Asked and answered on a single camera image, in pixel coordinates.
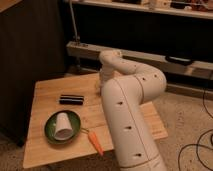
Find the black rectangular box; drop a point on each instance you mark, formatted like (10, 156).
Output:
(71, 99)

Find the wooden table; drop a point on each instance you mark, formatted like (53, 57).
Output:
(46, 102)

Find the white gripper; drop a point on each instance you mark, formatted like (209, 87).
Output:
(104, 77)

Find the wooden shelf with items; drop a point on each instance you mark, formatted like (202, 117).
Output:
(153, 6)

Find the orange toy carrot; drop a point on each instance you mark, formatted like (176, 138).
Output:
(94, 141)

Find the green plate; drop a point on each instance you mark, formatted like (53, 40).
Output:
(50, 127)

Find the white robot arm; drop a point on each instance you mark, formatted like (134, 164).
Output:
(125, 85)

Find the grey long case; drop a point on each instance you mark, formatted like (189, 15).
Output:
(196, 69)

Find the white paper cup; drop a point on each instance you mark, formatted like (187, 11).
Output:
(63, 128)

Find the metal pole stand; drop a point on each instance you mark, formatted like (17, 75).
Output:
(76, 37)

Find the dark cabinet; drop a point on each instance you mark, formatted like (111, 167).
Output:
(31, 49)

